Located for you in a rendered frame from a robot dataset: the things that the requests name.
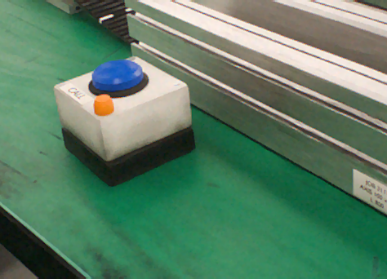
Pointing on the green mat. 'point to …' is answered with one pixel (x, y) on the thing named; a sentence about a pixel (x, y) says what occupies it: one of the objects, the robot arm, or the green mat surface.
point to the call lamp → (104, 105)
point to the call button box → (126, 124)
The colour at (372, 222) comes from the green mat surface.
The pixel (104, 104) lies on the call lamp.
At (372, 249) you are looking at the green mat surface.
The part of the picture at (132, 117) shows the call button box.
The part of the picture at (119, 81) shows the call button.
